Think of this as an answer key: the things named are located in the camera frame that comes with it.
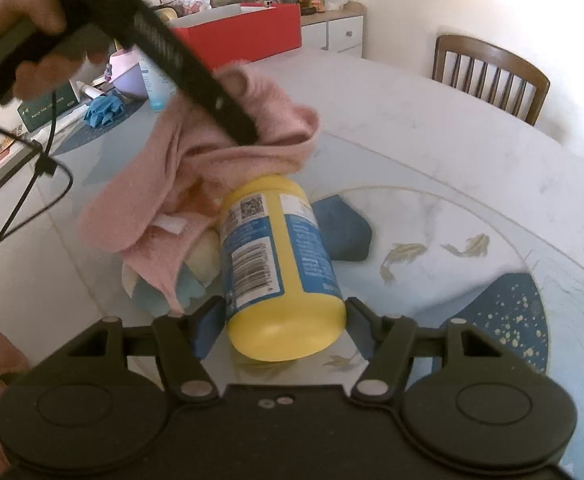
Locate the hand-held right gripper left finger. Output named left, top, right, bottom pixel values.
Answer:
left=66, top=296, right=226, bottom=404

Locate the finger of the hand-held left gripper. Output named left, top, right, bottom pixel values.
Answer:
left=41, top=0, right=261, bottom=145

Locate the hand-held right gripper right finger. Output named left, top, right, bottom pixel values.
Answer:
left=344, top=296, right=504, bottom=404

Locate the yellow container with blue label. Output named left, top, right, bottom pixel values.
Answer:
left=219, top=174, right=348, bottom=363

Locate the pink cloth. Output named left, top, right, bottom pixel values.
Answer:
left=78, top=62, right=321, bottom=314

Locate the person's left hand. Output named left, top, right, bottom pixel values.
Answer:
left=0, top=0, right=111, bottom=102

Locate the translucent blue bottle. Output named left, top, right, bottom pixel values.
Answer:
left=137, top=52, right=179, bottom=112

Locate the purple bowl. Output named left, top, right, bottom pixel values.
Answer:
left=108, top=47, right=148, bottom=99

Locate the green box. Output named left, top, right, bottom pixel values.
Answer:
left=17, top=82, right=81, bottom=134

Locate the pale yellow and blue cloth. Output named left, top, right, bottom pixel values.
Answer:
left=122, top=232, right=223, bottom=317

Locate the red cardboard box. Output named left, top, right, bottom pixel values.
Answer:
left=169, top=2, right=303, bottom=69

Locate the dark blue cloth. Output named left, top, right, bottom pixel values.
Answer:
left=312, top=195, right=373, bottom=262

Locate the blue glove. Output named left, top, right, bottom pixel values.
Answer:
left=83, top=91, right=131, bottom=129

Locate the white cabinet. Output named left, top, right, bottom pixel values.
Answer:
left=299, top=2, right=368, bottom=59

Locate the wooden chair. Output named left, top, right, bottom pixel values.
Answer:
left=431, top=34, right=551, bottom=127

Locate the black cable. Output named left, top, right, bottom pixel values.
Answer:
left=0, top=91, right=74, bottom=243

